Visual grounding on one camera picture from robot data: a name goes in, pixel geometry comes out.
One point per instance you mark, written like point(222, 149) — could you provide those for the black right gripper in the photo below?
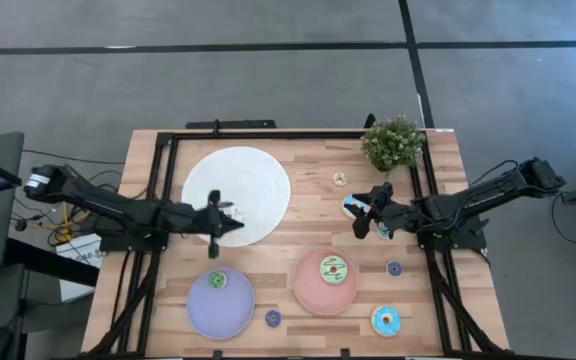
point(398, 215)

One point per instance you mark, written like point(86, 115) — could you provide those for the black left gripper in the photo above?
point(205, 220)

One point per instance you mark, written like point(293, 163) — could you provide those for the small teal iced donut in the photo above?
point(382, 231)

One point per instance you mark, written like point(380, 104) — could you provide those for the large blue iced donut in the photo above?
point(378, 322)
point(350, 202)

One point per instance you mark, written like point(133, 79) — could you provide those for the small beige donut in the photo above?
point(336, 178)

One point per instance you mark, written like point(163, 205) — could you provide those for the small green iced donut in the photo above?
point(213, 280)

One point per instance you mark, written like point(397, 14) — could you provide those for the large green dark-swirl donut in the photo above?
point(325, 270)

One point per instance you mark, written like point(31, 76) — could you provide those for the small blue sprinkled donut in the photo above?
point(390, 265)
point(268, 318)

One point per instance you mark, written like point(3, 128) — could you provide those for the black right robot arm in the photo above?
point(488, 192)

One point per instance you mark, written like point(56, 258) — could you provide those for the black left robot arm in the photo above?
point(93, 197)

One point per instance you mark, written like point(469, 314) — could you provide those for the white round woven placemat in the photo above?
point(248, 180)

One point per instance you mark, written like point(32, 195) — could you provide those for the green plant in black pot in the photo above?
point(393, 142)

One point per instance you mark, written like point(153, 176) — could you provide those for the purple plate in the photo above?
point(220, 315)

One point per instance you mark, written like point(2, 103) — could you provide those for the pink plate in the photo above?
point(313, 295)

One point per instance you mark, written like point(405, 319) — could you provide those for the black curved object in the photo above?
point(369, 121)

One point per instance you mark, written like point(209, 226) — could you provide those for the black flat bar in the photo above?
point(233, 124)

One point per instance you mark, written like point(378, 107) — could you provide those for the white printed cardboard box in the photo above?
point(80, 280)

